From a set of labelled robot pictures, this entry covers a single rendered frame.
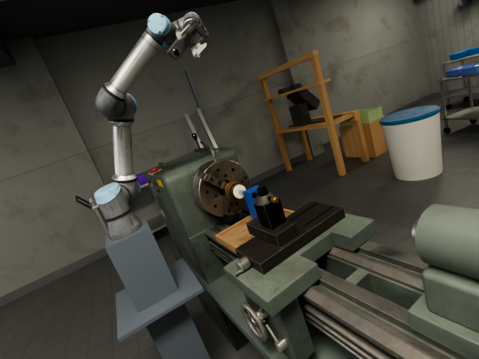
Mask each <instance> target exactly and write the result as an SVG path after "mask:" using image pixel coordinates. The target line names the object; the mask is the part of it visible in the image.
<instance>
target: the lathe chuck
mask: <svg viewBox="0 0 479 359"><path fill-rule="evenodd" d="M244 171H245V169H244V168H243V167H242V166H241V165H240V164H238V163H236V162H234V161H231V160H218V161H215V162H214V160H213V161H211V162H208V163H207V164H205V165H204V166H202V167H201V168H200V170H199V171H198V173H197V174H196V176H195V180H194V184H193V193H194V196H195V200H196V202H197V203H198V205H199V206H200V207H201V208H202V209H203V208H204V209H203V210H205V211H206V212H209V213H210V214H213V215H215V216H218V217H223V196H222V195H221V194H220V193H219V190H218V188H217V187H215V186H213V185H211V184H210V183H208V182H206V181H204V180H203V179H200V178H201V176H202V173H203V172H204V173H206V174H209V175H212V176H214V177H216V178H217V179H220V180H222V181H224V182H227V181H229V182H231V181H232V180H233V179H234V178H236V177H238V176H239V175H240V174H242V173H243V172H244ZM243 186H244V187H245V189H246V190H247V189H249V188H250V181H249V179H248V180H247V181H246V182H245V184H244V185H243ZM245 204H246V200H245V198H244V197H243V198H241V199H236V202H235V206H234V207H233V214H236V213H238V211H240V210H241V209H242V208H243V206H244V205H245ZM233 214H230V215H229V216H232V215H233Z"/></svg>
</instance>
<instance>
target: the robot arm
mask: <svg viewBox="0 0 479 359"><path fill-rule="evenodd" d="M208 36H209V33H208V31H207V30H206V27H205V26H204V23H203V22H202V21H201V19H200V17H199V16H198V15H197V14H196V13H195V12H189V13H187V14H185V16H184V17H182V18H180V19H178V20H176V21H174V22H171V21H170V20H169V19H168V18H167V17H166V16H164V15H162V14H159V13H154V14H152V15H150V17H149V18H148V27H147V29H146V30H145V32H144V33H143V35H142V36H141V37H140V39H139V40H138V42H137V43H136V44H135V46H134V47H133V49H132V50H131V52H130V53H129V54H128V56H127V57H126V59H125V60H124V61H123V63H122V64H121V66H120V68H119V69H118V70H117V71H116V73H115V75H114V76H113V77H112V78H111V80H110V82H108V83H104V85H103V87H102V88H101V89H100V91H99V92H98V94H97V97H96V108H97V110H98V112H99V113H100V114H101V115H102V116H103V117H105V118H107V119H108V122H109V123H110V124H111V126H112V137H113V156H114V168H115V174H114V175H113V176H112V183H110V184H107V185H106V186H104V187H101V188H100V189H99V190H97V191H96V192H95V194H94V197H95V199H96V203H97V204H98V206H99V208H100V210H101V212H102V214H103V216H104V218H105V220H106V222H107V224H108V235H109V237H110V239H111V240H118V239H122V238H124V237H126V236H129V235H131V234H132V233H134V232H136V231H137V230H139V228H141V226H142V223H141V221H140V220H139V218H137V217H136V216H135V215H134V213H132V211H131V209H130V207H129V205H128V204H129V203H130V202H131V201H133V200H134V199H135V198H136V197H137V196H138V195H139V193H140V183H139V181H138V180H137V176H136V175H135V174H134V173H133V149H132V134H131V125H132V124H133V123H134V114H135V113H136V111H137V109H138V105H137V103H136V100H135V98H134V97H133V96H132V95H130V94H129V93H127V92H128V91H129V90H130V89H131V87H132V86H133V84H134V83H135V82H136V80H137V79H138V78H139V76H140V74H141V73H142V72H143V71H144V70H145V68H146V67H147V65H148V64H149V62H150V61H151V60H152V59H153V57H154V55H155V54H156V53H157V52H158V50H159V49H160V47H161V46H162V47H164V48H166V47H168V46H170V47H169V49H168V50H167V53H168V54H169V55H170V56H171V57H172V58H173V59H174V60H178V58H179V57H181V55H182V54H183V52H184V51H185V50H186V48H187V47H190V49H191V51H192V54H193V57H194V58H199V57H200V54H201V53H202V52H203V51H204V49H205V48H206V47H207V44H206V43H204V44H202V45H201V44H200V43H202V42H203V41H204V40H205V39H206V38H207V37H208Z"/></svg>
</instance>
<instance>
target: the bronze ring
mask: <svg viewBox="0 0 479 359"><path fill-rule="evenodd" d="M239 184H240V183H237V182H230V183H228V184H227V186H226V188H225V194H226V195H227V197H228V198H230V199H239V198H236V197H235V196H234V194H233V190H234V188H235V187H236V186H237V185H239ZM240 185H241V184H240Z"/></svg>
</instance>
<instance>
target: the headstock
mask: <svg viewBox="0 0 479 359"><path fill-rule="evenodd" d="M218 149H219V150H218V151H217V152H215V153H216V159H217V160H231V161H234V162H236V163H238V164H239V160H238V158H237V154H236V152H235V151H234V150H233V149H232V148H231V147H220V148H218ZM202 153H203V154H201V153H200V151H196V152H195V151H193V152H190V153H188V154H186V155H183V156H181V157H178V158H176V159H174V160H171V161H169V162H166V164H167V166H166V167H164V166H162V165H158V166H157V167H154V168H151V169H149V170H146V171H144V172H143V174H144V175H145V178H146V180H147V182H148V184H149V187H150V189H151V191H152V193H153V196H154V198H155V201H156V202H157V204H158V207H159V209H160V212H161V214H162V216H163V219H164V220H165V221H167V222H168V223H169V224H171V225H172V226H174V227H175V228H176V229H177V230H178V231H180V232H181V233H183V234H184V235H185V236H186V237H192V236H194V235H196V234H198V233H200V232H202V231H203V230H205V229H207V228H209V227H211V226H212V225H214V224H216V223H218V222H220V221H222V220H223V219H225V218H227V217H228V216H229V215H228V216H223V217H218V216H215V215H213V214H210V213H209V212H206V211H204V210H202V209H201V208H199V207H198V206H197V204H196V203H195V201H194V199H193V197H192V192H191V184H192V178H193V176H194V174H195V172H196V171H197V169H198V168H199V167H200V166H201V165H203V164H204V163H206V162H208V161H210V160H214V158H213V157H212V153H211V150H203V151H202ZM200 154H201V155H200ZM155 168H159V169H163V170H161V171H159V172H156V173H154V174H153V176H152V175H149V174H148V173H149V171H151V170H153V169H155ZM186 192H187V193H186ZM186 198H187V199H186ZM198 217H199V218H198ZM201 221H202V222H201ZM200 222H201V223H200ZM207 222H208V223H207ZM204 224H205V225H204ZM207 224H208V225H207ZM205 226H206V227H205ZM204 227H205V228H204Z"/></svg>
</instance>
